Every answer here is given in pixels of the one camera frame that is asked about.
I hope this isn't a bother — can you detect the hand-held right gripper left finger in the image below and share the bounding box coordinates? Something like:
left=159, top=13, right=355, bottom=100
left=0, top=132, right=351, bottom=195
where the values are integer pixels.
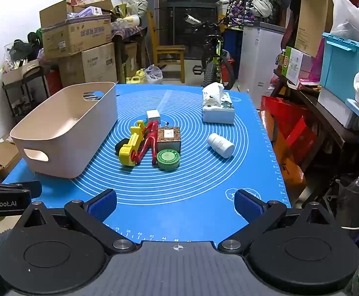
left=19, top=189, right=137, bottom=255

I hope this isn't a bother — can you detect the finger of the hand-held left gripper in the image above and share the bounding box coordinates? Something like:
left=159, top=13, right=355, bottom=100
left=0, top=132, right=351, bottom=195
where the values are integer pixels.
left=0, top=181, right=42, bottom=198

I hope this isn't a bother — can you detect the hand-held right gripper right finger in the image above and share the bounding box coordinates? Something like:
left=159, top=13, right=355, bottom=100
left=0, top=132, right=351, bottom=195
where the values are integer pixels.
left=218, top=189, right=334, bottom=253

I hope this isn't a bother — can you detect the beige plastic basket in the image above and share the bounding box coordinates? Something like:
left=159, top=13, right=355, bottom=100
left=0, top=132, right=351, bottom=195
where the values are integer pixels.
left=10, top=82, right=118, bottom=179

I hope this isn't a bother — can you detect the yellow plastic toy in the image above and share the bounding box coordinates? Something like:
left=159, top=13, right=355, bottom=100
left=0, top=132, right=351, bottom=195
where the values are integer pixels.
left=114, top=120, right=147, bottom=167

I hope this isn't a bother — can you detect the white pill bottle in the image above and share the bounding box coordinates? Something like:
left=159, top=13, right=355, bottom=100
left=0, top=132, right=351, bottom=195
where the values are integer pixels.
left=207, top=132, right=235, bottom=159

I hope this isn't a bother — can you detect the green round tin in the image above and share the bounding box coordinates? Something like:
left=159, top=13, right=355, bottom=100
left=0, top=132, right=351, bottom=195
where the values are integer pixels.
left=156, top=149, right=180, bottom=171

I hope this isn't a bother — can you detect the red plastic toy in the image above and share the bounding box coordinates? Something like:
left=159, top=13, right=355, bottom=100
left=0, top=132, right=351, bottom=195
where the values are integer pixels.
left=137, top=121, right=159, bottom=166

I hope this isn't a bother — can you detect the brown square box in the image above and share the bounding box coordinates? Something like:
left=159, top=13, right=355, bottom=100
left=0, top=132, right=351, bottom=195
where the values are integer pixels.
left=156, top=126, right=182, bottom=155

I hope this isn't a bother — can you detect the open cardboard box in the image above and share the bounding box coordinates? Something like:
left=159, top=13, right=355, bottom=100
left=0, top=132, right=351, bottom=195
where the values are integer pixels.
left=0, top=133, right=21, bottom=177

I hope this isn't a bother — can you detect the orange shopping bag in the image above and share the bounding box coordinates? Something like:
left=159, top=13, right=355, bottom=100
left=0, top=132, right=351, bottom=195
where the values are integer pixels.
left=271, top=129, right=307, bottom=204

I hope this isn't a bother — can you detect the blue silicone mat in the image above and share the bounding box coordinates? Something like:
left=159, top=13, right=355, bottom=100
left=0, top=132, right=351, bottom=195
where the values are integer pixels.
left=2, top=83, right=292, bottom=248

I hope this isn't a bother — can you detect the red shopping bag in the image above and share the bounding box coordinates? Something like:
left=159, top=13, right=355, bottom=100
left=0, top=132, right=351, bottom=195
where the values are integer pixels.
left=260, top=95, right=318, bottom=149

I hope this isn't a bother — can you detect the black shelf cart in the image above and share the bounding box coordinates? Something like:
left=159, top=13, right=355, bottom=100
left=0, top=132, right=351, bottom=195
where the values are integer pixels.
left=1, top=63, right=60, bottom=118

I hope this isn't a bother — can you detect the tissue pack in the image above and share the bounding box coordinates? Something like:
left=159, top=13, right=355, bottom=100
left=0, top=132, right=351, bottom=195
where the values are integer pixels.
left=202, top=83, right=236, bottom=125

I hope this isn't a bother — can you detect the white charger adapter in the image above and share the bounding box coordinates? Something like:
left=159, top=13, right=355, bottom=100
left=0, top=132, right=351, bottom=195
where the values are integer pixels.
left=146, top=110, right=162, bottom=124

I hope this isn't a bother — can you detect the red and white box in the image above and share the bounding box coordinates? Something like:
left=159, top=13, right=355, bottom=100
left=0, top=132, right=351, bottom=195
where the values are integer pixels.
left=46, top=69, right=63, bottom=97

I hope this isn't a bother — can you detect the white flat box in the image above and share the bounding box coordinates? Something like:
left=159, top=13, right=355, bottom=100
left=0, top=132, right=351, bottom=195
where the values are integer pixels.
left=317, top=87, right=358, bottom=129

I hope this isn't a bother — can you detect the yellow plastic jug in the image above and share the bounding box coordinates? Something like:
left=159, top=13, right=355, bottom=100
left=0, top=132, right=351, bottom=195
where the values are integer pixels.
left=125, top=68, right=146, bottom=85

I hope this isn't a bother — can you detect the clear plastic bag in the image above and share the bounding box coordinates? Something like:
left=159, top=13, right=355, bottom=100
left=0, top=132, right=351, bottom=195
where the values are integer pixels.
left=144, top=64, right=164, bottom=85

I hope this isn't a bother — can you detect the white chest freezer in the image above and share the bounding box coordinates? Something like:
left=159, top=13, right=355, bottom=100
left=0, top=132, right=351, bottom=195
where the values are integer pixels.
left=237, top=21, right=287, bottom=101

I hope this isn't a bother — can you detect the green and white carton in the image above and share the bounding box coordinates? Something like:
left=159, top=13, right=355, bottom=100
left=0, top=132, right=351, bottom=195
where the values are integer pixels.
left=281, top=46, right=313, bottom=86

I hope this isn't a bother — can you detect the green and black bicycle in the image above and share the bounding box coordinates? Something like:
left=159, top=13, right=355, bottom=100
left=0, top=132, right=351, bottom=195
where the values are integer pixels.
left=184, top=14, right=236, bottom=91

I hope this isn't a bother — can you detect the large printed cardboard box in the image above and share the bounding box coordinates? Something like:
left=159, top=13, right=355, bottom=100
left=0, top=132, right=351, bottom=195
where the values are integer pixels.
left=39, top=0, right=112, bottom=60

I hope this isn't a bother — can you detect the wooden chair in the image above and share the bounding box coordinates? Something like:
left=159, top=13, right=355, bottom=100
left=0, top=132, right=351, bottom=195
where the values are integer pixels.
left=148, top=11, right=186, bottom=84

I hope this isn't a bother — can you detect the blue plastic storage bin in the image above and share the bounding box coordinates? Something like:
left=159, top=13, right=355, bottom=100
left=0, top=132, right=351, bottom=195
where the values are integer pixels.
left=319, top=32, right=359, bottom=104

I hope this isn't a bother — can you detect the upright brown cardboard box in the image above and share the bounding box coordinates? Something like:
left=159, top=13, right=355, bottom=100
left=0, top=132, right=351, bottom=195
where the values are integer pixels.
left=294, top=0, right=334, bottom=58

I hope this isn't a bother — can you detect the floral fabric bag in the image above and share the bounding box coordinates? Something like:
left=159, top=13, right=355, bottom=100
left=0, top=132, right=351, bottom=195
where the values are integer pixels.
left=227, top=0, right=256, bottom=29

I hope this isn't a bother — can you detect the white plastic bag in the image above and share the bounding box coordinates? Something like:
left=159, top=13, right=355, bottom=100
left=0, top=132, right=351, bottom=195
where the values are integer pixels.
left=330, top=0, right=359, bottom=49

